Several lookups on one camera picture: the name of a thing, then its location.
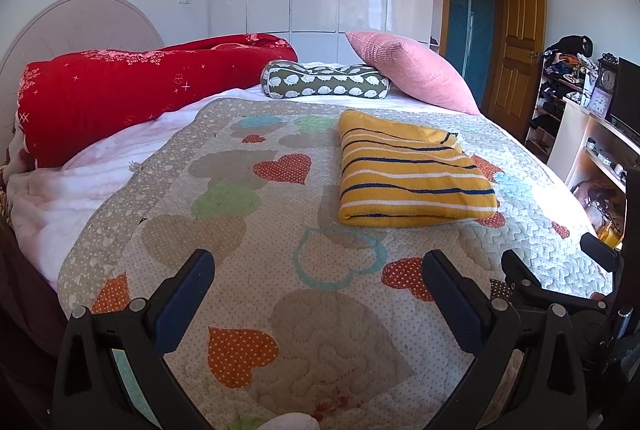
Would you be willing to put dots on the yellow striped sweater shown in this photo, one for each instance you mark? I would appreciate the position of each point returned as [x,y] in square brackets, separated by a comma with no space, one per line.
[410,180]

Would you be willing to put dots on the quilted heart-print bedspread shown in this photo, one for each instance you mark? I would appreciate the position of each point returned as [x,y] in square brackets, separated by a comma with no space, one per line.
[250,210]

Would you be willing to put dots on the small pink clock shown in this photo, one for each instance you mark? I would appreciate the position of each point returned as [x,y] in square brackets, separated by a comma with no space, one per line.
[597,101]

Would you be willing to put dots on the red rolled quilt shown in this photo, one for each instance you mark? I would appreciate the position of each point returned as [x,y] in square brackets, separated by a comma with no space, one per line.
[125,84]

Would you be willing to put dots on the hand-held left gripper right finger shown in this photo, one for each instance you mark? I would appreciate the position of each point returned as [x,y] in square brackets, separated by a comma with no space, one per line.
[455,300]

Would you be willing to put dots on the dark ornate clock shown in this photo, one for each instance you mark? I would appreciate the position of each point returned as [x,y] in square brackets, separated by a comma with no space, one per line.
[607,78]

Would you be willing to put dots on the yellow container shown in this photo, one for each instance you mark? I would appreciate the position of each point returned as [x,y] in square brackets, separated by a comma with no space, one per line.
[610,235]

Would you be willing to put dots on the pale round headboard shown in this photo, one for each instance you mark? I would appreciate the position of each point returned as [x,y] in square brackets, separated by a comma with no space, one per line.
[75,29]

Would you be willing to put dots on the black bag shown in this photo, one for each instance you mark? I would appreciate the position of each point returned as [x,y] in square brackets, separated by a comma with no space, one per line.
[570,45]

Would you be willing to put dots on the teal glass door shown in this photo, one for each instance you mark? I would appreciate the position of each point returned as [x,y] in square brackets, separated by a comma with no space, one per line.
[470,19]

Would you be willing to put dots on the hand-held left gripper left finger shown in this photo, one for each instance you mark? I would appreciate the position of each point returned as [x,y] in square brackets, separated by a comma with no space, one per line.
[185,295]

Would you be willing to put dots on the black monitor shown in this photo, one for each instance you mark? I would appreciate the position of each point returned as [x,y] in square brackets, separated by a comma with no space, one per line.
[627,94]

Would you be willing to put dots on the dark maroon cloth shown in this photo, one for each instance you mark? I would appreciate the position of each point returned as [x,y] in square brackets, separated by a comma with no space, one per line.
[20,300]

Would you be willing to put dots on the green sheep-print pillow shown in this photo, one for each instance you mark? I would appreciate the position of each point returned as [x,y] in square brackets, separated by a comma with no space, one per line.
[325,84]

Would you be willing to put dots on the pink pillow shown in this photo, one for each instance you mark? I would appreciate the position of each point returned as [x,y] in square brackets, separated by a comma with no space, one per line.
[415,69]

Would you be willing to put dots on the cluttered open shelf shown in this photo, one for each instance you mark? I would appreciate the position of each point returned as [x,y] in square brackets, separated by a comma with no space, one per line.
[550,94]

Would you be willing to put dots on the white cabinet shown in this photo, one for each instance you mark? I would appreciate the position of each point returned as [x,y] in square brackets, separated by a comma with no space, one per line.
[575,134]

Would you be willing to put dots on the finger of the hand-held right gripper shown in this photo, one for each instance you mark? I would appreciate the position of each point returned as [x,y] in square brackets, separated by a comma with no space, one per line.
[520,274]
[600,252]

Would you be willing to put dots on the wooden door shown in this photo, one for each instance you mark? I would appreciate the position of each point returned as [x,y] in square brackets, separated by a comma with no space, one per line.
[520,34]

